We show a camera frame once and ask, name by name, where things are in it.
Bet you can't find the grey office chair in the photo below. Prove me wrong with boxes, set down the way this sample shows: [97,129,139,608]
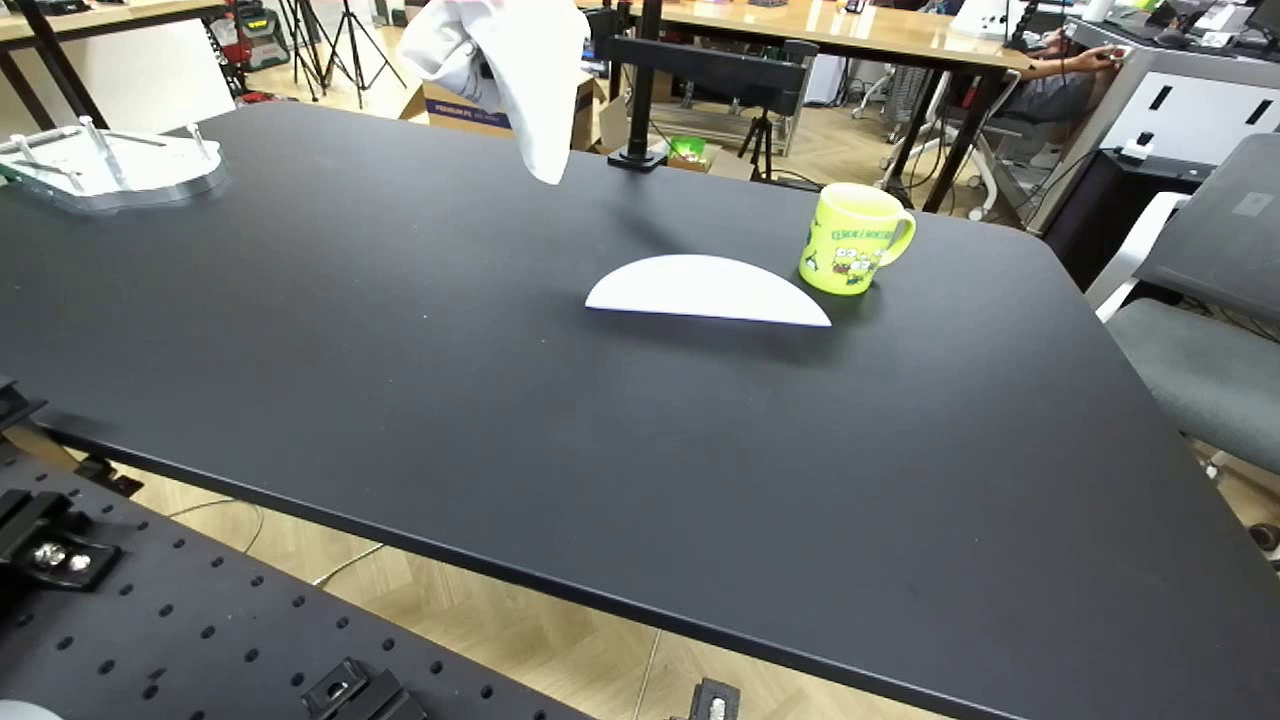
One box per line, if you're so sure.
[1085,129,1280,478]

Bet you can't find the small black tripod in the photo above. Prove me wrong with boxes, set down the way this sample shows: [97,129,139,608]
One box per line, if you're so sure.
[738,106,791,188]

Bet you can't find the white board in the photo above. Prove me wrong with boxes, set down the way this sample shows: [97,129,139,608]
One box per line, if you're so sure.
[55,16,239,138]

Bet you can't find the green mug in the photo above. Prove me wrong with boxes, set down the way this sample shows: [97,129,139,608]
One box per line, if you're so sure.
[798,181,921,299]

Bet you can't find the black stand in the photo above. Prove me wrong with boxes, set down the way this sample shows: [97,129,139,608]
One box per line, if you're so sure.
[606,0,821,178]

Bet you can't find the clear plastic rack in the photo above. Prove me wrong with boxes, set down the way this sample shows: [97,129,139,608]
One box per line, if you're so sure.
[0,114,229,207]

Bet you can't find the black bolt bracket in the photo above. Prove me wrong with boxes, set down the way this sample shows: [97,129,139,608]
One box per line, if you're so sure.
[688,678,746,720]
[0,487,126,593]
[300,655,435,720]

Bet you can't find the green box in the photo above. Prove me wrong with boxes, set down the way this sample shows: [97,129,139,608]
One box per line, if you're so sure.
[663,132,715,178]

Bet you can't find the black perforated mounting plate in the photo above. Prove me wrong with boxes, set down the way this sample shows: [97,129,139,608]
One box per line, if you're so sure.
[0,437,593,720]

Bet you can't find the white half-round plate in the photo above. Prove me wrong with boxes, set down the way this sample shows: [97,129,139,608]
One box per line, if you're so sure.
[581,252,837,332]

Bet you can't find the small cardboard box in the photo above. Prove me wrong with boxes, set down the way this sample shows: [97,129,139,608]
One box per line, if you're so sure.
[398,74,613,153]

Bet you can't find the tall black tripod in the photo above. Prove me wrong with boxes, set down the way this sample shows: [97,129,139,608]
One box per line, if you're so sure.
[273,0,413,96]

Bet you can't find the grey cabinet with slots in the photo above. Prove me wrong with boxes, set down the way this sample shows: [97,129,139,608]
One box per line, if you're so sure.
[1037,52,1280,238]

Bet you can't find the short wooden table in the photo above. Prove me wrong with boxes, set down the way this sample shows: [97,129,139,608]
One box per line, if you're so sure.
[0,0,234,43]

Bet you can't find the long wooden table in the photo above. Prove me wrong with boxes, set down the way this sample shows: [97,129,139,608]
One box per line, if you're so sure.
[658,0,1072,78]

